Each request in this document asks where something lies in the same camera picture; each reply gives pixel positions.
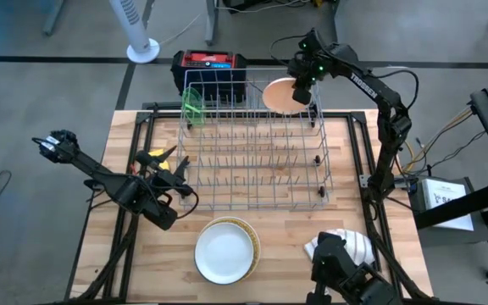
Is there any grey wire dish rack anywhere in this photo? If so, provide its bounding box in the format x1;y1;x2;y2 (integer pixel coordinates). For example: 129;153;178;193
175;67;334;213

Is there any yellow cable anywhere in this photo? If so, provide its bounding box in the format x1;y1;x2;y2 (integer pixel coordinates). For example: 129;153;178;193
396;105;476;170

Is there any white tower fan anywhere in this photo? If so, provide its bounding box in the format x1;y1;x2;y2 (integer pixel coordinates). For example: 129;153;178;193
108;0;161;64

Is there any yellow sponge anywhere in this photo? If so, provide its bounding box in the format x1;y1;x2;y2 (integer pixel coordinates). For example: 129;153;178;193
147;147;171;171

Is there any red black power station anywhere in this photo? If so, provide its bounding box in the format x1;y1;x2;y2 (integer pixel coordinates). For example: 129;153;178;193
171;49;248;103

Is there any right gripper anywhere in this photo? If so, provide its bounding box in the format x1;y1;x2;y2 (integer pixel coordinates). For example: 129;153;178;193
287;28;328;107

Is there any white striped dish towel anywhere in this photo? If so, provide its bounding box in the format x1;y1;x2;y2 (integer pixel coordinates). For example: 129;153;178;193
303;228;375;279

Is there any black metal table frame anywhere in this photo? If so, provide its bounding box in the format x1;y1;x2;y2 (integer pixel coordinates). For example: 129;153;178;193
64;101;435;304

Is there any white paper booklet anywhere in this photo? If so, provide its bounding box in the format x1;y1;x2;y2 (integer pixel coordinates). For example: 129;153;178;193
421;178;474;232

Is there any grey desk leg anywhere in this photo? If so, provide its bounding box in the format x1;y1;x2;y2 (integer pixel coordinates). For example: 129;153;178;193
332;0;349;48
42;0;67;37
204;0;220;47

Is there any green translucent plate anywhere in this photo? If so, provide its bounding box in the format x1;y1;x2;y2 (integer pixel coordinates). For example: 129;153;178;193
181;86;206;128

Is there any white plate dark teal underside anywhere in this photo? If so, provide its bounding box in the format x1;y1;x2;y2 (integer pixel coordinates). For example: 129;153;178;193
194;222;255;286

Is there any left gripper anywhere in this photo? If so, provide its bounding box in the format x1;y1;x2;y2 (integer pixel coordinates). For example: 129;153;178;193
135;145;197;199

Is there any white floor cable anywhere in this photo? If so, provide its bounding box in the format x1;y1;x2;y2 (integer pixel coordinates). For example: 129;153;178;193
158;11;206;46

